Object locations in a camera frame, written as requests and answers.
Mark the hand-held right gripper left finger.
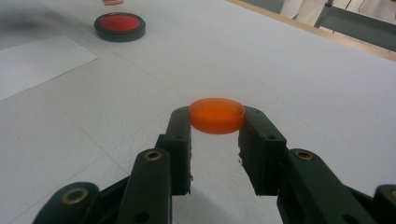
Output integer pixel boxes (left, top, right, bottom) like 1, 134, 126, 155
155, 105, 193, 197

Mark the round black red ink pad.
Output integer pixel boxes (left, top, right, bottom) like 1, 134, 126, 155
93, 11, 147, 43

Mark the small white paper sheet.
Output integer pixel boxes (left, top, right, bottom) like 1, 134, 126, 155
0, 35, 99, 103

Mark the orange stamp cap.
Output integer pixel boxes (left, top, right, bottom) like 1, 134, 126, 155
189, 97, 247, 135

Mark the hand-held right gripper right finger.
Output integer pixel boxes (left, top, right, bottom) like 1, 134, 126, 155
237, 105, 288, 197

